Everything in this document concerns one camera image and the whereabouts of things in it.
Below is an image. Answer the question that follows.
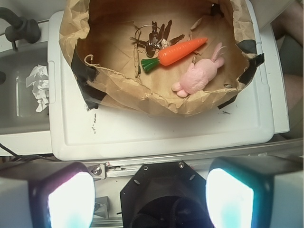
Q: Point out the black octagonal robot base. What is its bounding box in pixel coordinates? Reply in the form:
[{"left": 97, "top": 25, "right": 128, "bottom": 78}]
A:
[{"left": 120, "top": 161, "right": 213, "bottom": 228}]

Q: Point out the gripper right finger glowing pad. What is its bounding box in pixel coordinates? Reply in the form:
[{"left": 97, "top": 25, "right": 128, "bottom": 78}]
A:
[{"left": 206, "top": 156, "right": 304, "bottom": 228}]

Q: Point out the orange toy carrot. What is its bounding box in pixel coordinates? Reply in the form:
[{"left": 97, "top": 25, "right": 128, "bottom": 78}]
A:
[{"left": 141, "top": 38, "right": 208, "bottom": 72}]

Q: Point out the thin black cable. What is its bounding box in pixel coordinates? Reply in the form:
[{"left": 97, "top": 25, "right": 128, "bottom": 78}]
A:
[{"left": 0, "top": 142, "right": 52, "bottom": 163}]

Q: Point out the crumpled white paper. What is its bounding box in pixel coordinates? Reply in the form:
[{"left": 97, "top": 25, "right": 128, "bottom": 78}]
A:
[{"left": 25, "top": 65, "right": 49, "bottom": 113}]

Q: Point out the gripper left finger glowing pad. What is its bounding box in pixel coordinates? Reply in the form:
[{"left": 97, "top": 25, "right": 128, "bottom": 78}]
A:
[{"left": 0, "top": 161, "right": 95, "bottom": 228}]

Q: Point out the black clamp handle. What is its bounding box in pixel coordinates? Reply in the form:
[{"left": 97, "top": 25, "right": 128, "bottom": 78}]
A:
[{"left": 0, "top": 7, "right": 41, "bottom": 44}]

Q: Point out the white plastic bin lid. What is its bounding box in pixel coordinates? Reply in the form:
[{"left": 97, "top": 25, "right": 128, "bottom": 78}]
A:
[{"left": 48, "top": 11, "right": 275, "bottom": 161}]

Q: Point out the brown paper bag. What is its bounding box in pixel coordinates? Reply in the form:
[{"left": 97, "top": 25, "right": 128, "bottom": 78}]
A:
[{"left": 59, "top": 0, "right": 264, "bottom": 116}]

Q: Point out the metal corner bracket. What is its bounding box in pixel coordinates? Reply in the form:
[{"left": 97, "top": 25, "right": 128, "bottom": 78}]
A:
[{"left": 87, "top": 163, "right": 107, "bottom": 180}]

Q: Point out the pink plush bunny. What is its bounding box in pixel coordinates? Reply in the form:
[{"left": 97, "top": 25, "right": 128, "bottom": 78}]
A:
[{"left": 171, "top": 42, "right": 225, "bottom": 97}]

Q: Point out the silver key bunch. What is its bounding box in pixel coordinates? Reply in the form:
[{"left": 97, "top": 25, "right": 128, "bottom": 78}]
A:
[{"left": 130, "top": 20, "right": 185, "bottom": 58}]

